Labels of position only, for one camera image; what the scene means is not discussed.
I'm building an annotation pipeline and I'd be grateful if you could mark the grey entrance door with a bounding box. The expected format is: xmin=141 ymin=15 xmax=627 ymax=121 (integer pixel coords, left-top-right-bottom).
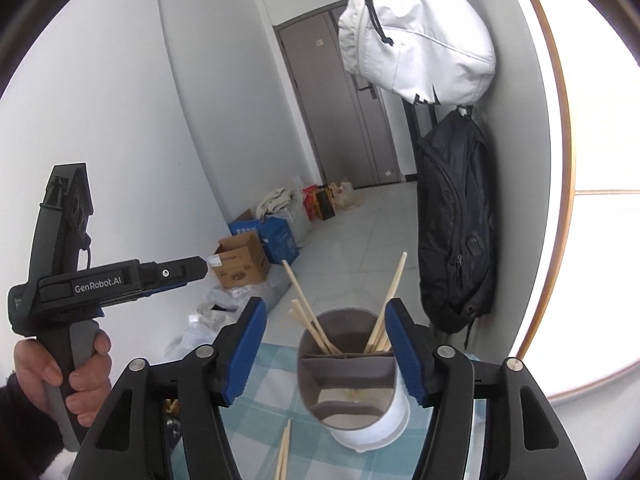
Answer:
xmin=276 ymin=0 xmax=401 ymax=188

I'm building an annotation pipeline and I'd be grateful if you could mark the black backpack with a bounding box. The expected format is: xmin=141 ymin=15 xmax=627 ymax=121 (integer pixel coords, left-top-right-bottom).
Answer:
xmin=416 ymin=110 xmax=498 ymax=335

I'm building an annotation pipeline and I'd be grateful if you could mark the white shoulder bag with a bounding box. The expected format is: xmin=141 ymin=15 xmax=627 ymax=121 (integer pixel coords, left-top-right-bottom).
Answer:
xmin=338 ymin=0 xmax=497 ymax=105

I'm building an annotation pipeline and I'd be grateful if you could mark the grey plastic parcel bag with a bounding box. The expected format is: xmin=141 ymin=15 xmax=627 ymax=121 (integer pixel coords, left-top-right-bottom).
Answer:
xmin=207 ymin=266 xmax=291 ymax=313

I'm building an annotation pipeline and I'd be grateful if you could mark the teal checked tablecloth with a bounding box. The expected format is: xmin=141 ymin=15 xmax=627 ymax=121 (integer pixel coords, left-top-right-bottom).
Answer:
xmin=220 ymin=344 xmax=433 ymax=479

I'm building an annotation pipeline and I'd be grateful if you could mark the blue cardboard box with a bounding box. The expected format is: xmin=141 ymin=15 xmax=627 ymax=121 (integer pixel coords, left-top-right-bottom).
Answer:
xmin=228 ymin=209 xmax=299 ymax=264

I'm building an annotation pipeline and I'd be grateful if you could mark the person's left hand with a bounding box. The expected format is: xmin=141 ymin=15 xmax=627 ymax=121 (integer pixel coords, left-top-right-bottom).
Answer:
xmin=13 ymin=330 xmax=112 ymax=428

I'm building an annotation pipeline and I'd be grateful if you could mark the red black shopping bag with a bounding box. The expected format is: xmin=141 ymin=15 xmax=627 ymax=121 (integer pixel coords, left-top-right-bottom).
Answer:
xmin=303 ymin=184 xmax=335 ymax=221

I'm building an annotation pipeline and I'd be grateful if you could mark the beige tote bag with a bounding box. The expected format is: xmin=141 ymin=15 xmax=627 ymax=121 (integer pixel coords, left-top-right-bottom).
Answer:
xmin=330 ymin=181 xmax=361 ymax=210

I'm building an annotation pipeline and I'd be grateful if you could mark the white plastic bag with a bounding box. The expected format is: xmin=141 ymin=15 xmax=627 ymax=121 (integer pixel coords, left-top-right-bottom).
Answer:
xmin=164 ymin=304 xmax=241 ymax=361

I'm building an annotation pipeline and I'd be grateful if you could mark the grey white utensil holder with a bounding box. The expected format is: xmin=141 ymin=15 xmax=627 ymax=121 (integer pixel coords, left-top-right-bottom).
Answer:
xmin=297 ymin=308 xmax=410 ymax=453

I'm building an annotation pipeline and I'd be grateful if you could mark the chopstick in holder left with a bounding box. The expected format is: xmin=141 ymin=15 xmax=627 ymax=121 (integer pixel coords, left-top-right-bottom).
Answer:
xmin=280 ymin=259 xmax=343 ymax=356

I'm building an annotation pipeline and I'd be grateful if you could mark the chopstick in holder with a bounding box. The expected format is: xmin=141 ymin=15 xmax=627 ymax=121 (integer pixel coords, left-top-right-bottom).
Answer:
xmin=363 ymin=250 xmax=409 ymax=354
xmin=280 ymin=259 xmax=343 ymax=356

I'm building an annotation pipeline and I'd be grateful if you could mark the beige cloth pile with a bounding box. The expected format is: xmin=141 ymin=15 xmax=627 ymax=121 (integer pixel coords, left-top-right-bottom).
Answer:
xmin=255 ymin=188 xmax=297 ymax=219

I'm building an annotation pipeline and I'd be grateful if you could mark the wooden chopstick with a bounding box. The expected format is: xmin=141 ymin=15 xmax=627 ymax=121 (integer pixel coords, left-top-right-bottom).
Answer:
xmin=274 ymin=419 xmax=292 ymax=480

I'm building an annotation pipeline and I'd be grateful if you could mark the brown cardboard box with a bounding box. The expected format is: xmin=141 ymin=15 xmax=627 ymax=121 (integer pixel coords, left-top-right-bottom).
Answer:
xmin=207 ymin=231 xmax=270 ymax=289

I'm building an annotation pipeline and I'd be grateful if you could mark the chopstick in holder right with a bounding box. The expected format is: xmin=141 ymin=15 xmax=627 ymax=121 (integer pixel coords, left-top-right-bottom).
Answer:
xmin=363 ymin=250 xmax=409 ymax=354

